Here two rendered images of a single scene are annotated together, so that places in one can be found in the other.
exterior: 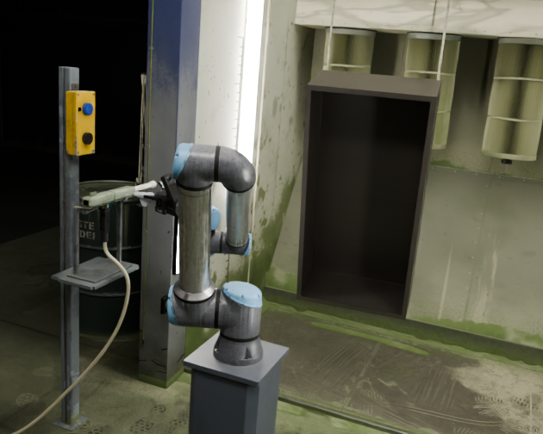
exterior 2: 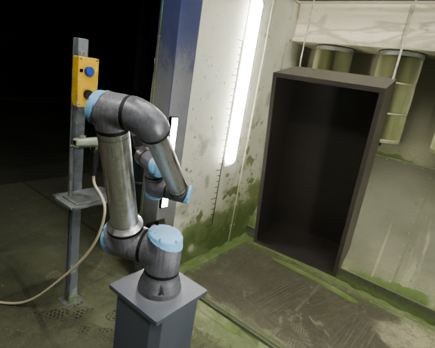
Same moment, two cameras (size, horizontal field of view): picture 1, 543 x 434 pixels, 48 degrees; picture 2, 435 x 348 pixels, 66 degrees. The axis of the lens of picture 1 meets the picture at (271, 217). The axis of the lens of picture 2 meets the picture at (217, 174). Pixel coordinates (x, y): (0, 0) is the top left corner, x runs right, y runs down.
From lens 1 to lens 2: 1.02 m
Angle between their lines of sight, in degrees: 14
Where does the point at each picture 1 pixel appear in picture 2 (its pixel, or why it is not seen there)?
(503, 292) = (431, 266)
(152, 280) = (146, 209)
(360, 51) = (340, 63)
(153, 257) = not seen: hidden behind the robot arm
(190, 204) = (103, 148)
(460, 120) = (415, 124)
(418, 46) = (386, 61)
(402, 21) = (375, 39)
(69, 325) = (70, 233)
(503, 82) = not seen: outside the picture
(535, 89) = not seen: outside the picture
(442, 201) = (390, 186)
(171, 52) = (171, 39)
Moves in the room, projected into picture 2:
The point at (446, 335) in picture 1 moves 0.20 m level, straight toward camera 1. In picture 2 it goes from (376, 290) to (371, 302)
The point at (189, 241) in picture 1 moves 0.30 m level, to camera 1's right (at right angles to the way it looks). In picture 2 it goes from (108, 184) to (183, 204)
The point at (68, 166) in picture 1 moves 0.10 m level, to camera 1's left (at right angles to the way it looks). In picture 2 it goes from (74, 114) to (59, 111)
